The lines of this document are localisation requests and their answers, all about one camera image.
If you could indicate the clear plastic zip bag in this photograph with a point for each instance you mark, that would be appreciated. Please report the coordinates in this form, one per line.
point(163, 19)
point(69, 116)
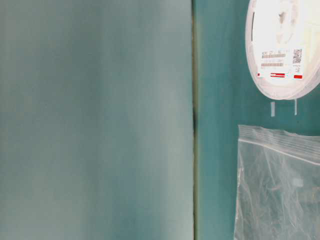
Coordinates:
point(278, 185)

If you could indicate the white component tape reel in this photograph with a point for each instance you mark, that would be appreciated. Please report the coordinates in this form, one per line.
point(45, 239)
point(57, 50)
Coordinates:
point(282, 43)

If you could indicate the wide white tape mark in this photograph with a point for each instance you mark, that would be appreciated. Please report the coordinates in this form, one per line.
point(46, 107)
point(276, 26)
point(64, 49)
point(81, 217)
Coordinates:
point(272, 109)

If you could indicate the thin white tape mark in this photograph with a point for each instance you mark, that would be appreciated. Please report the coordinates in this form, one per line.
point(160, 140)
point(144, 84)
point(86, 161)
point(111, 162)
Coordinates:
point(295, 107)

